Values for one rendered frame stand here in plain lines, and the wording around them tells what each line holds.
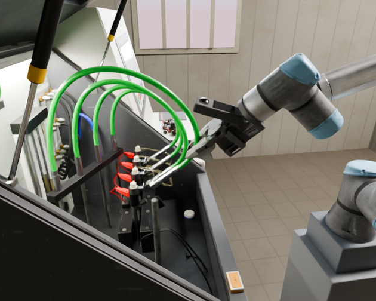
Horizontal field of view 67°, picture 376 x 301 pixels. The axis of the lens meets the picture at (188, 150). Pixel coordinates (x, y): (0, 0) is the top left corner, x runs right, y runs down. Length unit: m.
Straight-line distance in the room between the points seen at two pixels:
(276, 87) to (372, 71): 0.29
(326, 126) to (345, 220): 0.42
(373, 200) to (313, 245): 0.33
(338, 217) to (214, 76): 2.29
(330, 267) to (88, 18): 1.11
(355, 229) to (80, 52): 1.04
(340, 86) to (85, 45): 0.78
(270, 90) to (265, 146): 2.91
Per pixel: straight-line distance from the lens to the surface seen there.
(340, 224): 1.03
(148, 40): 2.91
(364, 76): 0.83
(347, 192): 0.98
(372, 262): 1.12
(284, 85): 0.62
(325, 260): 1.10
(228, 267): 0.78
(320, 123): 0.67
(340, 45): 3.61
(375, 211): 0.88
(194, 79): 3.02
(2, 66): 0.75
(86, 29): 1.06
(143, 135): 1.07
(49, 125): 0.76
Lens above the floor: 1.52
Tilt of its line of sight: 25 degrees down
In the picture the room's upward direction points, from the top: straight up
